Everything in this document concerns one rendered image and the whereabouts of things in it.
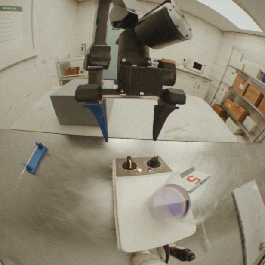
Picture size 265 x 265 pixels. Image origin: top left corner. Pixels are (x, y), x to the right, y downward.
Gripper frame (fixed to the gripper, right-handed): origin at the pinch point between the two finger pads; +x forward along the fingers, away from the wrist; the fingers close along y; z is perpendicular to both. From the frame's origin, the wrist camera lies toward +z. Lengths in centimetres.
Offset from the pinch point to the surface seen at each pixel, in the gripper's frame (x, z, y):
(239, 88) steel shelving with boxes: -56, -93, 218
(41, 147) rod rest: 8.8, -8.7, -27.5
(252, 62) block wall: -126, -76, 260
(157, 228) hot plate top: 12.7, 12.5, 2.2
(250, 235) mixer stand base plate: 29, 24, 35
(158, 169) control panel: 9.6, 1.4, 5.7
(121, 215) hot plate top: 11.3, 10.1, -2.7
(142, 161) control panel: 9.6, -2.3, 3.1
